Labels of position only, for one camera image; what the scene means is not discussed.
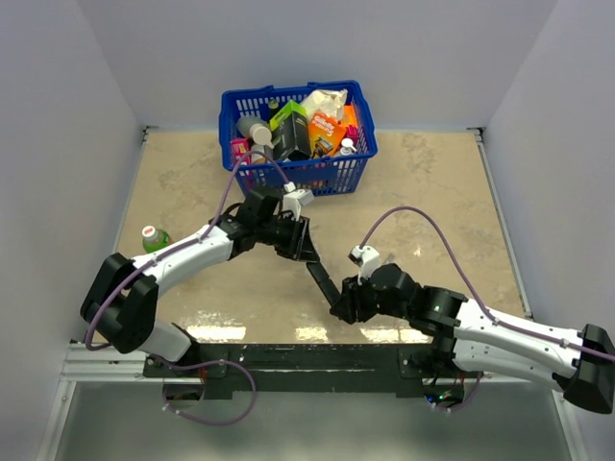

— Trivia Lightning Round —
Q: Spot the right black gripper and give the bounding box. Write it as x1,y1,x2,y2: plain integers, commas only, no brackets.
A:
332,268,410,325

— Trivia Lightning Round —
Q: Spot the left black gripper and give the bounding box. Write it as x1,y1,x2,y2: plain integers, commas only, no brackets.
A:
257,212,320,262

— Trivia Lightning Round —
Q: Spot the black remote control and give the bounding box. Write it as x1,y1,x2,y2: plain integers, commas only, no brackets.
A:
306,262,340,307

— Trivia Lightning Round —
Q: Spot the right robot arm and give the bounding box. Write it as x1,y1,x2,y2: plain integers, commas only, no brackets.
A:
321,264,614,414

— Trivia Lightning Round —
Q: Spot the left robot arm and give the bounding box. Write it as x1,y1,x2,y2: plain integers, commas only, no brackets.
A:
80,184,319,376

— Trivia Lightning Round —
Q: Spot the blue plastic basket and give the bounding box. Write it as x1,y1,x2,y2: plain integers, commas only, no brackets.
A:
218,80,378,196

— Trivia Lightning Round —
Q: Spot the orange label bottle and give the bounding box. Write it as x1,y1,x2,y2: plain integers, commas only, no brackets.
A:
250,144,273,164

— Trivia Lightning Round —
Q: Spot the white pump bottle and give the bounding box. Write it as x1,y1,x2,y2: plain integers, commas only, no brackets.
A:
339,137,357,156

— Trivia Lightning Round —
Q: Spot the orange Gillette razor box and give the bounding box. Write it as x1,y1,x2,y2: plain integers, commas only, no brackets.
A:
308,111,346,158

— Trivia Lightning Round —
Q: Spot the pink packet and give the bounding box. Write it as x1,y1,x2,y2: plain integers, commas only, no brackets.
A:
230,138,251,166

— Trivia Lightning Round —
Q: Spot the black green carton box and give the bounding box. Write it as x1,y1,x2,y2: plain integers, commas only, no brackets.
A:
269,100,311,161

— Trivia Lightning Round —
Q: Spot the grey white bottle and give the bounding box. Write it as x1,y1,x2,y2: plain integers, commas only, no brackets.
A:
235,115,274,149

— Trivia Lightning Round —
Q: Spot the crumpled white paper bag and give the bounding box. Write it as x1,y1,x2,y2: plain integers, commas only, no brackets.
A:
301,88,348,121

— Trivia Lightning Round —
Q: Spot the green orange drink bottle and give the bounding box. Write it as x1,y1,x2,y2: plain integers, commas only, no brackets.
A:
141,225,173,254

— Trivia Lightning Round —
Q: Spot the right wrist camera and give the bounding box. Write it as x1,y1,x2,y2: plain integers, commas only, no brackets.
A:
349,245,381,284

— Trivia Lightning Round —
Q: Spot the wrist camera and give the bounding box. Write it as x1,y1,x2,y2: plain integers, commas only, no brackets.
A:
282,182,314,221
349,245,381,284

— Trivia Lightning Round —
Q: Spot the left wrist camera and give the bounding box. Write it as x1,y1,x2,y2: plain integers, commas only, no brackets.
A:
282,182,314,221

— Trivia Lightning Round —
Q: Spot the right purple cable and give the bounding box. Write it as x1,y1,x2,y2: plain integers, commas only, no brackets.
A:
358,206,615,363

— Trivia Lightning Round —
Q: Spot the purple cable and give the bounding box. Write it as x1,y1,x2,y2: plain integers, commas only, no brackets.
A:
358,206,615,363
84,149,295,352

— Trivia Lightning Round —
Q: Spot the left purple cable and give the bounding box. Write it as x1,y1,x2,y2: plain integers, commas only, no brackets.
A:
84,149,295,352

